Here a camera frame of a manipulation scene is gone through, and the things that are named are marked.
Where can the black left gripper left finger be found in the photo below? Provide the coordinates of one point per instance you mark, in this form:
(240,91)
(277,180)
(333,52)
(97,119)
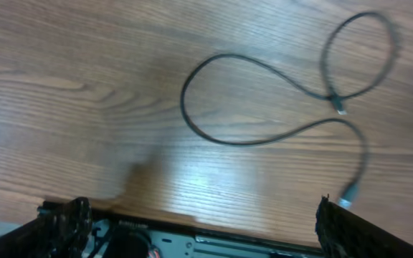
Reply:
(59,232)

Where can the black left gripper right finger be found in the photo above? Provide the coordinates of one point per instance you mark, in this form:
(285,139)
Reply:
(343,234)

